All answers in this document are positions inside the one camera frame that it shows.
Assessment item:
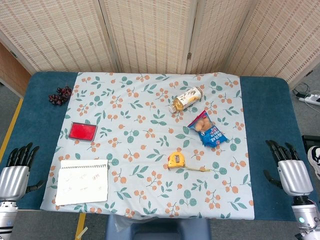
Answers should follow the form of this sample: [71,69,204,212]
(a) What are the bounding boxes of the blue snack bag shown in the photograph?
[187,109,229,148]

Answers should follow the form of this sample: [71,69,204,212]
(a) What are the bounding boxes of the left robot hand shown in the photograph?
[0,142,45,202]

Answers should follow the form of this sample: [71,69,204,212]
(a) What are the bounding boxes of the floral tablecloth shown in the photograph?
[39,71,256,221]

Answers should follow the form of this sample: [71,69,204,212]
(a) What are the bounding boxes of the red ink pad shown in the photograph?
[68,121,98,143]

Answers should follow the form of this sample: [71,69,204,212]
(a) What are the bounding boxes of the brown wooden cabinet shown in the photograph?
[0,41,32,97]

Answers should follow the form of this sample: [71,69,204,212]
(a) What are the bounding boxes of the tea bottle with yellow label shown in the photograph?
[167,86,204,114]

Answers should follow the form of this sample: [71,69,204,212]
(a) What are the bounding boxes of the dark red grape bunch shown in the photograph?
[48,85,73,106]

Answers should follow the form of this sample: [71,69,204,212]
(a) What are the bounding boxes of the black box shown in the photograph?
[301,134,320,151]

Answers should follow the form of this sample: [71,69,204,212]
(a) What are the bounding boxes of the woven folding screen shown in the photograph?
[0,0,320,88]

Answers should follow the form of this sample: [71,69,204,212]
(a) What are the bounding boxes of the yellow tape measure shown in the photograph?
[167,151,212,173]

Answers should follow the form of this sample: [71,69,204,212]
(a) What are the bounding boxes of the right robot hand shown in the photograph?
[263,139,314,197]

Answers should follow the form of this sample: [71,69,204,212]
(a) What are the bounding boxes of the white power strip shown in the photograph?
[298,93,320,106]

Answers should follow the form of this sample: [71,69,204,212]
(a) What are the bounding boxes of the black and white sneaker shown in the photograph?
[307,145,320,180]

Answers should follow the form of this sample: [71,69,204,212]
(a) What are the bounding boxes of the white spiral notebook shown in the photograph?
[54,159,109,207]

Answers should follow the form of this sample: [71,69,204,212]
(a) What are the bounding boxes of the blue chair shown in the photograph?
[104,214,211,240]

